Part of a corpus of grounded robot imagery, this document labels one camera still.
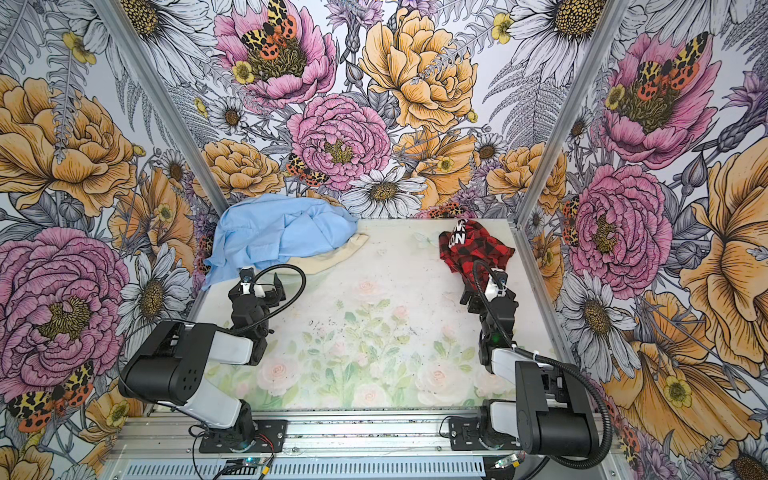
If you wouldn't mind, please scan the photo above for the red black plaid shirt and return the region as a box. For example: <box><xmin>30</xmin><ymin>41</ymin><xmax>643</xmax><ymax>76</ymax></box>
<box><xmin>438</xmin><ymin>219</ymin><xmax>515</xmax><ymax>285</ymax></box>

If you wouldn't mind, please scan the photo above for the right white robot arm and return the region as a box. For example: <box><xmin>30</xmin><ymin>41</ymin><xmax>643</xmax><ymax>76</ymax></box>
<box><xmin>451</xmin><ymin>262</ymin><xmax>613</xmax><ymax>470</ymax></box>

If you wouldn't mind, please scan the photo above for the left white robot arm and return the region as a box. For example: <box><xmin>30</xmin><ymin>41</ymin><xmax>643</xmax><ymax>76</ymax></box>
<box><xmin>118</xmin><ymin>268</ymin><xmax>286</xmax><ymax>441</ymax></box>

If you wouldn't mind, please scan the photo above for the cream cloth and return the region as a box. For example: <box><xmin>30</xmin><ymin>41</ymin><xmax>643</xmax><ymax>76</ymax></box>
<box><xmin>288</xmin><ymin>233</ymin><xmax>369</xmax><ymax>275</ymax></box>

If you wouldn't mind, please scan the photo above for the light blue shirt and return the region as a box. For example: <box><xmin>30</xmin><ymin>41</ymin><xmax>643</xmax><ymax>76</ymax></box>
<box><xmin>202</xmin><ymin>194</ymin><xmax>358</xmax><ymax>290</ymax></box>

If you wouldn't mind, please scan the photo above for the green circuit board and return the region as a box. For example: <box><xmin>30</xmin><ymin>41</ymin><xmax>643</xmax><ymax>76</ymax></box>
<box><xmin>218</xmin><ymin>458</ymin><xmax>270</xmax><ymax>476</ymax></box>

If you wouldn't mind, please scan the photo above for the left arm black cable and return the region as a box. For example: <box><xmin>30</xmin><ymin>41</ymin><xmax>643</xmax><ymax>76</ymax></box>
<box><xmin>230</xmin><ymin>263</ymin><xmax>307</xmax><ymax>337</ymax></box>

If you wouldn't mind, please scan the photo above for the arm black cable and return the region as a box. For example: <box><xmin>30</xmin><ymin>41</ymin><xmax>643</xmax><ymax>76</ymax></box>
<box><xmin>230</xmin><ymin>263</ymin><xmax>307</xmax><ymax>337</ymax></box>
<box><xmin>471</xmin><ymin>259</ymin><xmax>613</xmax><ymax>470</ymax></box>

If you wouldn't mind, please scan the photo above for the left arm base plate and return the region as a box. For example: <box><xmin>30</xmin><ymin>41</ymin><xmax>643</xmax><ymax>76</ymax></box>
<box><xmin>199</xmin><ymin>419</ymin><xmax>288</xmax><ymax>454</ymax></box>

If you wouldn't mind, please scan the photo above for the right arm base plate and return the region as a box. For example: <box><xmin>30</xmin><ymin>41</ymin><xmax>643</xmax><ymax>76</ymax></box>
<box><xmin>439</xmin><ymin>415</ymin><xmax>520</xmax><ymax>452</ymax></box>

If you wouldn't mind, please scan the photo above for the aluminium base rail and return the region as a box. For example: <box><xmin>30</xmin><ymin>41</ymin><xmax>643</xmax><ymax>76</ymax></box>
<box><xmin>107</xmin><ymin>407</ymin><xmax>625</xmax><ymax>463</ymax></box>

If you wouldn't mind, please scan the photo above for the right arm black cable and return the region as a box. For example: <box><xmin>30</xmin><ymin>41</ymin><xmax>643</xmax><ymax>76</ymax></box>
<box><xmin>471</xmin><ymin>259</ymin><xmax>613</xmax><ymax>470</ymax></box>

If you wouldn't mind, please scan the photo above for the white slotted cable duct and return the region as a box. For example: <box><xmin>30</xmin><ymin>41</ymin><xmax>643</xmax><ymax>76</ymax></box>
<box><xmin>109</xmin><ymin>456</ymin><xmax>486</xmax><ymax>479</ymax></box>

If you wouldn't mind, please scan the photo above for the aluminium corner post right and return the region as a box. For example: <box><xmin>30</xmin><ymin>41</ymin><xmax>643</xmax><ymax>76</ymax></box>
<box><xmin>514</xmin><ymin>0</ymin><xmax>630</xmax><ymax>230</ymax></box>

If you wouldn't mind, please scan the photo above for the aluminium corner post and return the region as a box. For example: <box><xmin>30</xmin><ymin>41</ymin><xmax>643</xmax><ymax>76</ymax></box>
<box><xmin>94</xmin><ymin>1</ymin><xmax>229</xmax><ymax>216</ymax></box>
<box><xmin>514</xmin><ymin>0</ymin><xmax>630</xmax><ymax>230</ymax></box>

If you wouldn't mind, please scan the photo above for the aluminium corner post left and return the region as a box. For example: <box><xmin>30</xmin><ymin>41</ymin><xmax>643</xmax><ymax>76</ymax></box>
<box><xmin>94</xmin><ymin>1</ymin><xmax>229</xmax><ymax>216</ymax></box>

